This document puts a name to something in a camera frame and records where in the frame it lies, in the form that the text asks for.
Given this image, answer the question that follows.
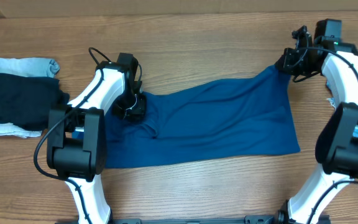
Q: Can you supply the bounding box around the folded black garment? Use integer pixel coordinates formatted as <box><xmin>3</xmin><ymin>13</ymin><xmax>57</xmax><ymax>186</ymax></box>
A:
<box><xmin>0</xmin><ymin>73</ymin><xmax>70</xmax><ymax>131</ymax></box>

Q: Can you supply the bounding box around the light grey folded towel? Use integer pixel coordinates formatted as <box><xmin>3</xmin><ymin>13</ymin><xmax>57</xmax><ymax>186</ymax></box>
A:
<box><xmin>0</xmin><ymin>57</ymin><xmax>60</xmax><ymax>138</ymax></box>

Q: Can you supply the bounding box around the teal blue shirt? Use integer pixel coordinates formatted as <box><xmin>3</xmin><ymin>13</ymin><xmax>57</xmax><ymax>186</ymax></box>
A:
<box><xmin>71</xmin><ymin>64</ymin><xmax>301</xmax><ymax>170</ymax></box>

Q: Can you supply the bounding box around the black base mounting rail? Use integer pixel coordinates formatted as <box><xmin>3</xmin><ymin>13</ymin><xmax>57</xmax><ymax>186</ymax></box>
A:
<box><xmin>54</xmin><ymin>214</ymin><xmax>331</xmax><ymax>224</ymax></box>

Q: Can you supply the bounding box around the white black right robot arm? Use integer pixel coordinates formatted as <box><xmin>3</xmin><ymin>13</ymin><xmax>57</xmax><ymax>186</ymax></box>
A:
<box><xmin>267</xmin><ymin>19</ymin><xmax>358</xmax><ymax>224</ymax></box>

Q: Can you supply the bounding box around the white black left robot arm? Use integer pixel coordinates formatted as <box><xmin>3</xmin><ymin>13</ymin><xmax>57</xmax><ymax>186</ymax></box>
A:
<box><xmin>46</xmin><ymin>53</ymin><xmax>146</xmax><ymax>223</ymax></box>

